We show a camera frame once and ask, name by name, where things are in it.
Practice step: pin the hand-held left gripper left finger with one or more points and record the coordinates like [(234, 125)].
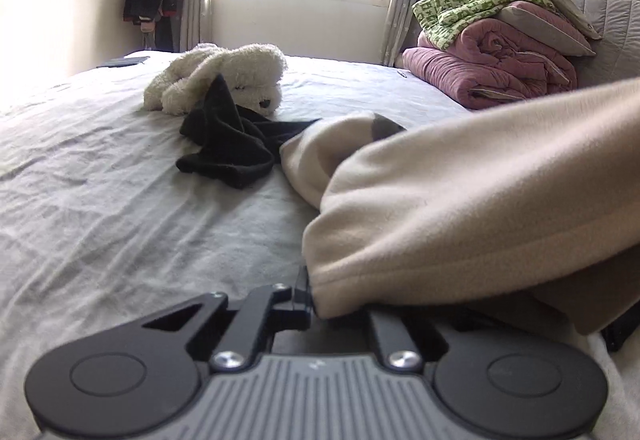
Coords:
[(301, 301)]

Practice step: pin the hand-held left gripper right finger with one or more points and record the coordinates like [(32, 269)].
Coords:
[(392, 335)]

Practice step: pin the beige fleece garment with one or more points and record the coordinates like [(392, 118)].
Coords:
[(450, 220)]

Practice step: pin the black garment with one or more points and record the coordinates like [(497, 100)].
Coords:
[(230, 140)]

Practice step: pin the bed with grey sheet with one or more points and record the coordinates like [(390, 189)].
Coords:
[(100, 195)]

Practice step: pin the white plush dog toy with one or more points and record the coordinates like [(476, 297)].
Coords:
[(240, 65)]

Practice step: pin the pink folded quilt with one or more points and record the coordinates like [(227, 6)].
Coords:
[(490, 65)]

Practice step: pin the dark flat device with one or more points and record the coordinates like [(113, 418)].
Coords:
[(125, 61)]

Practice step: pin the green patterned blanket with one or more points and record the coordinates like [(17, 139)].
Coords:
[(465, 5)]

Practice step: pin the pink and grey pillow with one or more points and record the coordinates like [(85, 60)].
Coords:
[(545, 22)]

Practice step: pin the grey quilted headboard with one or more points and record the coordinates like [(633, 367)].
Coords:
[(620, 30)]

